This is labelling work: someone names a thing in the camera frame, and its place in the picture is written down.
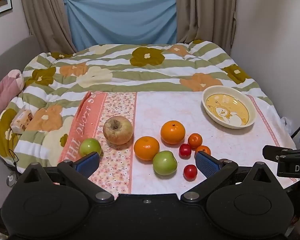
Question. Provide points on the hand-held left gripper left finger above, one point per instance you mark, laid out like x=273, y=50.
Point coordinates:
x=88, y=164

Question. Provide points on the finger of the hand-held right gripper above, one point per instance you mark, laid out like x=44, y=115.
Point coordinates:
x=271, y=152

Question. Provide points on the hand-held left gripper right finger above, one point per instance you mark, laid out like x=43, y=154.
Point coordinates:
x=207, y=164

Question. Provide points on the small tangerine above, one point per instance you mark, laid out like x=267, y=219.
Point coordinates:
x=204, y=149
x=195, y=140

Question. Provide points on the green apple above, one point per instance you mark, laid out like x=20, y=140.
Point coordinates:
x=88, y=147
x=165, y=163

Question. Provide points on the small red tomato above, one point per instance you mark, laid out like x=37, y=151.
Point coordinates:
x=190, y=172
x=185, y=150

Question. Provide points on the large russet apple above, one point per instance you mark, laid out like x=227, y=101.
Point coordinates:
x=118, y=131

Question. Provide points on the orange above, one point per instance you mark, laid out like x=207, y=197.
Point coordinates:
x=172, y=132
x=146, y=148

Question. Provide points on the cream bowl with bear print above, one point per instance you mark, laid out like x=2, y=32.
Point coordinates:
x=228, y=107

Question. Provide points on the white plastic bag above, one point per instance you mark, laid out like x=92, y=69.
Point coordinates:
x=286, y=123

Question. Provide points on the pink and white printed cloth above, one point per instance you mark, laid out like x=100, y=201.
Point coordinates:
x=180, y=112

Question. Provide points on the clear suction cup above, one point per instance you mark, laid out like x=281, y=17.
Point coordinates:
x=11, y=179

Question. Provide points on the tissue pack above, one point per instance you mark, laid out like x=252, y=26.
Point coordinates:
x=21, y=122

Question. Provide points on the striped floral blanket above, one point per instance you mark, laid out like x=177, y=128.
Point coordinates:
x=145, y=75

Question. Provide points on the pink plush pillow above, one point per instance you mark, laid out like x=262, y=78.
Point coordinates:
x=5, y=87

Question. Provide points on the beige upholstered headboard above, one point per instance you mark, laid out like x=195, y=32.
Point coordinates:
x=12, y=52

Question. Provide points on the blue hanging cloth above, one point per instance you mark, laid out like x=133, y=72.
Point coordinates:
x=122, y=20

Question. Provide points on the beige right curtain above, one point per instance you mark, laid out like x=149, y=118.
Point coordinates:
x=205, y=12

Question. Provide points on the beige curtain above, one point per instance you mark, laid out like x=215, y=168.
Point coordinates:
x=205, y=12
x=47, y=17

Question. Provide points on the beige left curtain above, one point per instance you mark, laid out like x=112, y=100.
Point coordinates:
x=47, y=17

